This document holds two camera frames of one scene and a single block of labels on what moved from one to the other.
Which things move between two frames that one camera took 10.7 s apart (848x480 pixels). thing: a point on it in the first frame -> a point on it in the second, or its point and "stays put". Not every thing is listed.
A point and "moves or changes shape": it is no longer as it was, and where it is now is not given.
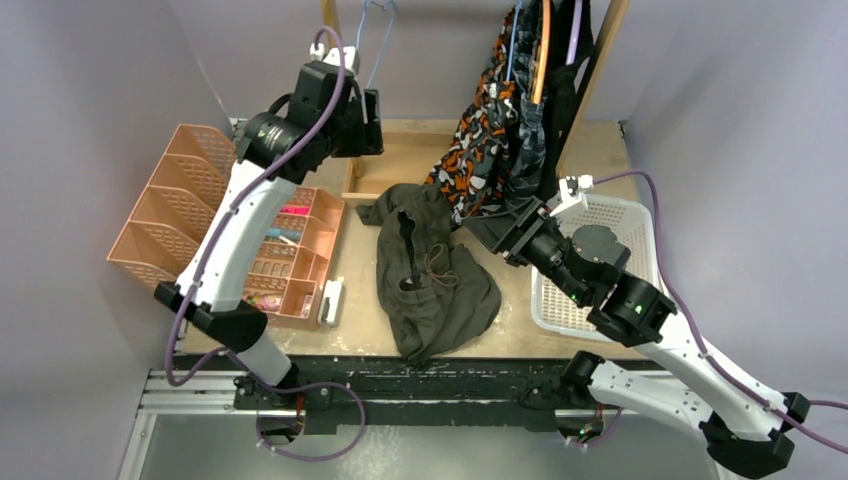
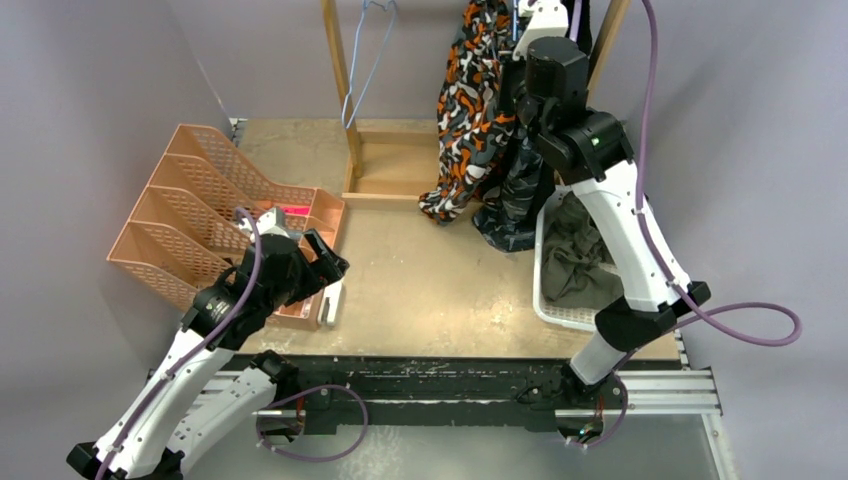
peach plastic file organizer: x=169 y=222 stays put
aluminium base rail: x=405 y=397 stays put
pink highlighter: x=295 y=210 stays put
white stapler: x=331 y=306 stays put
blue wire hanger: x=365 y=6 stays put
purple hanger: x=575 y=32 stays put
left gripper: x=363 y=105 -> x=319 y=272
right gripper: x=494 y=230 -> x=520 y=52
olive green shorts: x=438 y=295 moves or changes shape
